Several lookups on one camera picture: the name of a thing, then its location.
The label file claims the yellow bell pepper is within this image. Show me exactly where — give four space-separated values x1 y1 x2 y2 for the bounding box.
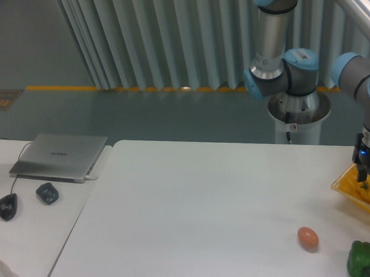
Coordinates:
357 181 370 203

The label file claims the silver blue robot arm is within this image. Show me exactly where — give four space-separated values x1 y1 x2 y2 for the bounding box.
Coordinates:
244 0 370 183

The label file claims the yellow plastic basket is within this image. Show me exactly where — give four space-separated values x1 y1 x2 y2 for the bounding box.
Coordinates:
331 164 370 213

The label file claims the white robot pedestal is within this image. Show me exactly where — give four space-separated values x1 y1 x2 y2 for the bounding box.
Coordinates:
268 91 331 145

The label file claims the brown egg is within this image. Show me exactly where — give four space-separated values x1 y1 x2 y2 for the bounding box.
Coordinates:
297 227 319 251

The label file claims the black computer mouse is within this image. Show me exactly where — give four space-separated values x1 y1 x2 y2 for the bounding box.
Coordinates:
0 193 18 221

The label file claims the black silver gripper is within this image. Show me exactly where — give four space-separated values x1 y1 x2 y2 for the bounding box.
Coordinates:
352 129 370 183

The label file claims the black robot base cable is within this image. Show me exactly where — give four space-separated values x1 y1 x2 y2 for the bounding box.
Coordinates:
283 110 295 145

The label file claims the small black plastic device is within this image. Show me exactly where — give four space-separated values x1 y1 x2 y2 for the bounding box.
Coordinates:
36 182 59 205

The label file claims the black mouse cable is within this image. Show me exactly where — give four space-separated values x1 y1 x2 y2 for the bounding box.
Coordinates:
0 138 34 197

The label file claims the green bell pepper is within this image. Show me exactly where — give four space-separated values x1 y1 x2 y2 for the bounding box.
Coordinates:
347 240 370 277

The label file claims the silver closed laptop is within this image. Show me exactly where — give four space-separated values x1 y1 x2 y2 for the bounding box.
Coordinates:
9 134 107 183

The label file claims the white folding screen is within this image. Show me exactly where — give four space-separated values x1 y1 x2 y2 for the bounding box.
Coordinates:
56 0 370 90

